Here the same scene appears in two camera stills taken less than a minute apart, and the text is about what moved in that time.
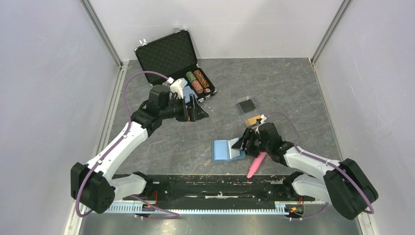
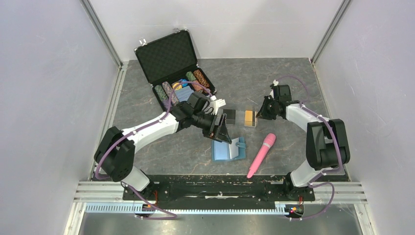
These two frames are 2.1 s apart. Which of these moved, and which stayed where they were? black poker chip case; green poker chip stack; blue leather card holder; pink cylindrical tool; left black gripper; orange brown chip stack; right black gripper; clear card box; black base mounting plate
Moved: clear card box; right black gripper; left black gripper
Stayed: green poker chip stack; orange brown chip stack; black base mounting plate; black poker chip case; blue leather card holder; pink cylindrical tool
